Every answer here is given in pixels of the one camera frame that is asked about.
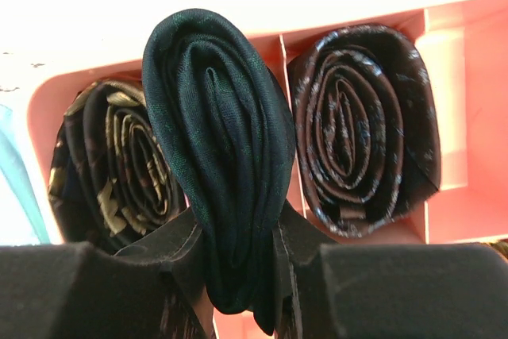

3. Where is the rolled yellow tie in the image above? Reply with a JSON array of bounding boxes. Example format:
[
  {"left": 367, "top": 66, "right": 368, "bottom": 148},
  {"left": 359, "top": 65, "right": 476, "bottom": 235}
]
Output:
[{"left": 483, "top": 241, "right": 508, "bottom": 260}]

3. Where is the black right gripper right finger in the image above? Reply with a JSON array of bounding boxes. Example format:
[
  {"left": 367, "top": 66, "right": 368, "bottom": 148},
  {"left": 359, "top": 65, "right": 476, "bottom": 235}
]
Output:
[{"left": 273, "top": 202, "right": 335, "bottom": 338}]

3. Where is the rolled dark patterned tie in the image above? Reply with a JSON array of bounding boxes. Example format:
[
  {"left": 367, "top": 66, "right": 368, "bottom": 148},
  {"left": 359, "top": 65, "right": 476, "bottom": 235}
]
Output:
[{"left": 48, "top": 77, "right": 187, "bottom": 254}]

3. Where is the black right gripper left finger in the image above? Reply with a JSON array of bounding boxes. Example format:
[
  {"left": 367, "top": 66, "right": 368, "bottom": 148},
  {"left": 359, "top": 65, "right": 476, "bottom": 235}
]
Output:
[{"left": 115, "top": 210, "right": 210, "bottom": 338}]

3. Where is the dark green necktie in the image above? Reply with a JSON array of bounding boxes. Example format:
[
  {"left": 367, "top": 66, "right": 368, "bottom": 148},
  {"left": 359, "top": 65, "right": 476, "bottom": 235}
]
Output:
[{"left": 142, "top": 9, "right": 295, "bottom": 334}]

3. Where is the rolled black tie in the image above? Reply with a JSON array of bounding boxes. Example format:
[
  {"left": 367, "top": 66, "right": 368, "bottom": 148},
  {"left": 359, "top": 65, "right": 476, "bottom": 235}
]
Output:
[{"left": 287, "top": 23, "right": 441, "bottom": 238}]

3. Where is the clear blue plastic tub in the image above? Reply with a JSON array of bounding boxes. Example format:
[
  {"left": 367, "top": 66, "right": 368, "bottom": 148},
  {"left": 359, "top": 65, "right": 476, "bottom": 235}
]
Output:
[{"left": 1, "top": 105, "right": 51, "bottom": 246}]

